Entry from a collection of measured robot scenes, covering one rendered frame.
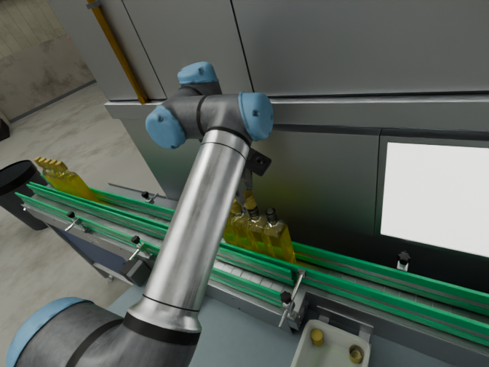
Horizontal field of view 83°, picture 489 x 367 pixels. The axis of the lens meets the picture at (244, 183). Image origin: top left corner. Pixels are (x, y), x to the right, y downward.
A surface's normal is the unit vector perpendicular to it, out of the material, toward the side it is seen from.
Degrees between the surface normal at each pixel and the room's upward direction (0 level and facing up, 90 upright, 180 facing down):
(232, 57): 90
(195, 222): 35
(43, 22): 90
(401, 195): 90
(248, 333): 0
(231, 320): 0
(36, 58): 90
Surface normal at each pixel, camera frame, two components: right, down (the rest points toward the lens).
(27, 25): 0.70, 0.30
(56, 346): -0.29, -0.67
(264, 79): -0.47, 0.65
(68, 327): -0.14, -0.88
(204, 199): 0.16, -0.32
